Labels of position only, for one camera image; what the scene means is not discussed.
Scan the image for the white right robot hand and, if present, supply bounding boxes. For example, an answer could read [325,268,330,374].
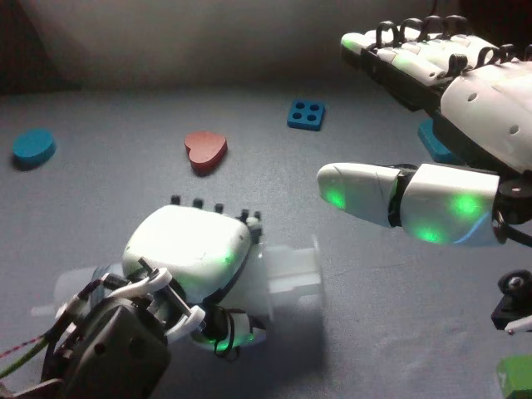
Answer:
[316,14,532,249]

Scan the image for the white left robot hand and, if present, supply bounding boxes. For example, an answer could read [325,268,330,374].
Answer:
[121,193,269,361]

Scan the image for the blue plain block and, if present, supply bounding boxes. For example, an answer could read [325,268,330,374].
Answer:
[417,118,462,164]

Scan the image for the dark furniture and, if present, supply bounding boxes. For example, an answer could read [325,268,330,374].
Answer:
[459,0,532,47]

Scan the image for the red heart block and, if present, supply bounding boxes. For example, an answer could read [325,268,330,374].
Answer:
[184,131,229,175]

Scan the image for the blue square four-hole block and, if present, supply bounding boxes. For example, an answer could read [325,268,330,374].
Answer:
[286,99,327,132]

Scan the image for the blue round block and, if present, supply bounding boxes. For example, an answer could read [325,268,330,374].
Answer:
[12,128,57,171]

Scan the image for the grey table cloth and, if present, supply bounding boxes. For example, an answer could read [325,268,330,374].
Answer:
[0,85,532,399]

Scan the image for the green block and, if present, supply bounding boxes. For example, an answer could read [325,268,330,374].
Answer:
[496,355,532,399]

